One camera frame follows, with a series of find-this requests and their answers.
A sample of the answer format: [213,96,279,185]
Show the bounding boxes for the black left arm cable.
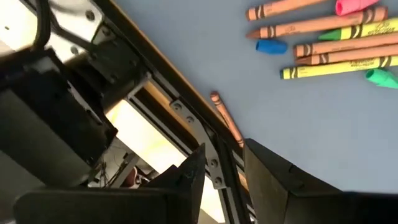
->
[32,0,52,52]

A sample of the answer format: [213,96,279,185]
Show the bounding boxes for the blue pencil-top eraser cap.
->
[255,38,289,56]

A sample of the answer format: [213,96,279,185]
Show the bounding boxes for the tan crayon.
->
[245,0,327,22]
[294,43,398,66]
[245,5,389,40]
[210,90,246,149]
[292,32,398,59]

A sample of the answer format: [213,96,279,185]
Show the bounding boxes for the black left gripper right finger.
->
[244,139,398,224]

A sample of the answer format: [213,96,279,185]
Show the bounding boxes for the pink pencil-top eraser cap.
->
[335,0,382,17]

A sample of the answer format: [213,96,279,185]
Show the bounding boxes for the green crayon yellow wrapper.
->
[317,17,398,42]

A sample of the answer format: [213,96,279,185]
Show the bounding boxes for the white metal mounting plate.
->
[46,0,105,43]

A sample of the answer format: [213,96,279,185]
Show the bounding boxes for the grey metal corner bracket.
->
[169,98,227,190]

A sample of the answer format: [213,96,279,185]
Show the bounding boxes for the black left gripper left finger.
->
[14,143,206,224]

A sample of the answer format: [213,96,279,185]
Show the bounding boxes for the green pencil-top eraser cap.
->
[364,67,398,90]

